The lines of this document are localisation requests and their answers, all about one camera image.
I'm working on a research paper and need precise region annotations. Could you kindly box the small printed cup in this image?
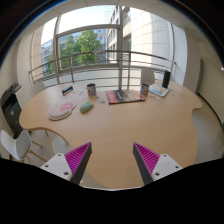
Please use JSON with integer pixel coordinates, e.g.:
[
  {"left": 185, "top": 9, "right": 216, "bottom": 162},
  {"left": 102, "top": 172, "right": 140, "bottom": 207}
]
[{"left": 140, "top": 83, "right": 150, "bottom": 97}]

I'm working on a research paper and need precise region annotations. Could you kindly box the pink cartoon print mouse pad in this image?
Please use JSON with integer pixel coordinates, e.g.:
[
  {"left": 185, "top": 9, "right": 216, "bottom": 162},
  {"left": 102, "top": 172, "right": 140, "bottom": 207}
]
[{"left": 48, "top": 99, "right": 78, "bottom": 121}]

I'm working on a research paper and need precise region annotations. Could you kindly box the black whiteboard eraser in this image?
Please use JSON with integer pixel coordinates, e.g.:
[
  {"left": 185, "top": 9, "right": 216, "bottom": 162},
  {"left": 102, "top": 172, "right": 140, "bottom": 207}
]
[{"left": 61, "top": 85, "right": 74, "bottom": 96}]

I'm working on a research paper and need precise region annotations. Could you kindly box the light blue printed booklet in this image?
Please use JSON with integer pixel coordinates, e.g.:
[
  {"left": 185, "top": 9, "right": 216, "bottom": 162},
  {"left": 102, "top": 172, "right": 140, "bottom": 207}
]
[{"left": 148, "top": 83, "right": 170, "bottom": 98}]

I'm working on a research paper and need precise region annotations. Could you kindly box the red and black magazine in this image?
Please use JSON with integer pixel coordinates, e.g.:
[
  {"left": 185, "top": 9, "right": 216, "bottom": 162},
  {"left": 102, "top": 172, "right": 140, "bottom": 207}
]
[{"left": 105, "top": 89, "right": 146, "bottom": 105}]

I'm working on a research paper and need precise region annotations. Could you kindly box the strawberry print mug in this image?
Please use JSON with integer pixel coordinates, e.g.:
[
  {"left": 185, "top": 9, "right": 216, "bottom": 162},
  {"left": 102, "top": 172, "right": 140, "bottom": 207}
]
[{"left": 86, "top": 83, "right": 97, "bottom": 97}]

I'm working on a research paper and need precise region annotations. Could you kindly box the metal balcony railing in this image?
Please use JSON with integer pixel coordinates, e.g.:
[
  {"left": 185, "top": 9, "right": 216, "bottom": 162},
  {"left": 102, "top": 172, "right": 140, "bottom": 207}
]
[{"left": 28, "top": 50, "right": 176, "bottom": 84}]

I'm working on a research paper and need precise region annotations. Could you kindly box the black upright device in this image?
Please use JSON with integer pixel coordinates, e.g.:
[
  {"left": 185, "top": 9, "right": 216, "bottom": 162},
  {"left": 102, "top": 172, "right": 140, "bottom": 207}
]
[{"left": 161, "top": 70, "right": 172, "bottom": 89}]

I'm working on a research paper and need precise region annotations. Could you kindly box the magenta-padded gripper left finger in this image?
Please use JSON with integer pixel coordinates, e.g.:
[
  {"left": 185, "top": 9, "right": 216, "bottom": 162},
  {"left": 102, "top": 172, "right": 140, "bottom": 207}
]
[{"left": 40, "top": 142, "right": 93, "bottom": 186}]

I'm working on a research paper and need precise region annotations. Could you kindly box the white chair with wooden legs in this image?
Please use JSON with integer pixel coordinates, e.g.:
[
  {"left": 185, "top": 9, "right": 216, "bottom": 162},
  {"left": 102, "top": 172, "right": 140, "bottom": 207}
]
[{"left": 0, "top": 129, "right": 48, "bottom": 164}]

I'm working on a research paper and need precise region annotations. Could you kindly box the black and white office printer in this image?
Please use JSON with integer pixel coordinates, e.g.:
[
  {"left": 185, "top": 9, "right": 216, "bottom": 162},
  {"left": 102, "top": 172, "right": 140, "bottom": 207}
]
[{"left": 0, "top": 82, "right": 24, "bottom": 139}]

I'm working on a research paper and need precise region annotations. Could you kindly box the mint green computer mouse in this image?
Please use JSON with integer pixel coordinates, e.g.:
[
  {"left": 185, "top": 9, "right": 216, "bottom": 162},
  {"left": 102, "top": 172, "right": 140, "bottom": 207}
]
[{"left": 79, "top": 101, "right": 94, "bottom": 114}]

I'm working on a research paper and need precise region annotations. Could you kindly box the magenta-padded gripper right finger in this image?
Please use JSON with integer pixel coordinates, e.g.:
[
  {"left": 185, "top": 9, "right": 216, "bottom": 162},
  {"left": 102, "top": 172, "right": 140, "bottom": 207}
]
[{"left": 132, "top": 142, "right": 184, "bottom": 186}]

